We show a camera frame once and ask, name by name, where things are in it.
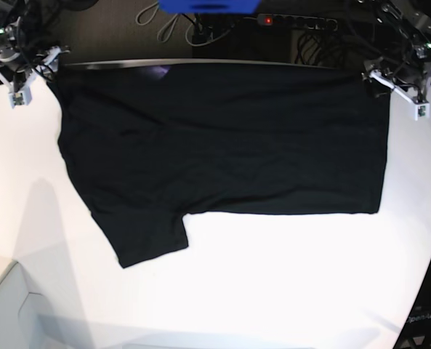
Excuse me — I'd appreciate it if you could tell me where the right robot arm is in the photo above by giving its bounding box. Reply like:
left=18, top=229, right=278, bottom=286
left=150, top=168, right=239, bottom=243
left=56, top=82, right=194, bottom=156
left=0, top=1, right=70, bottom=108

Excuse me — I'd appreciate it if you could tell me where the black power strip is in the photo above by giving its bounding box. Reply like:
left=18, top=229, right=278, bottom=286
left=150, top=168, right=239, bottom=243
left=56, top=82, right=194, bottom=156
left=257, top=14, right=339, bottom=32

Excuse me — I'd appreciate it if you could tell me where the blue box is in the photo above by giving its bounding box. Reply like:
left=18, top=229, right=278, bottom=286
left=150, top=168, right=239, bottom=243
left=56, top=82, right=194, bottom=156
left=158, top=0, right=260, bottom=14

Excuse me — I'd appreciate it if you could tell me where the black t-shirt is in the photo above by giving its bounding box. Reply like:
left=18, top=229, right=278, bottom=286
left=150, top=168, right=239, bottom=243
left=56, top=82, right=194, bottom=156
left=49, top=64, right=390, bottom=268

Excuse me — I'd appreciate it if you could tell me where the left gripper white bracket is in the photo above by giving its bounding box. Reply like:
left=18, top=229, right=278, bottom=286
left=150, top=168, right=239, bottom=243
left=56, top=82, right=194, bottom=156
left=362, top=57, right=431, bottom=121

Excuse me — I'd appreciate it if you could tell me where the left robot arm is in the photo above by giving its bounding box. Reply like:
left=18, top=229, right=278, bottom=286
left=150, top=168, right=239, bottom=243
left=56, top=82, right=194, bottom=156
left=363, top=1, right=431, bottom=121

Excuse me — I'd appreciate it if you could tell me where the white tray corner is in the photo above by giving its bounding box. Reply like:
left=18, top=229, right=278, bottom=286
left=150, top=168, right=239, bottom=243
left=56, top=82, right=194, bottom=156
left=0, top=262, right=95, bottom=348

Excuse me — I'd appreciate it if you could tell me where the grey looped cable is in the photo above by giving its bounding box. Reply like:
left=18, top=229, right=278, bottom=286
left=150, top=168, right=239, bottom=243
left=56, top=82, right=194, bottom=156
left=134, top=3, right=187, bottom=43

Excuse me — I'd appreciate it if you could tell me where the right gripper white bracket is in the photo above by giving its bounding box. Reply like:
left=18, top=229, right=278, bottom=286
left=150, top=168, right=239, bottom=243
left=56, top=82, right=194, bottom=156
left=0, top=46, right=70, bottom=108

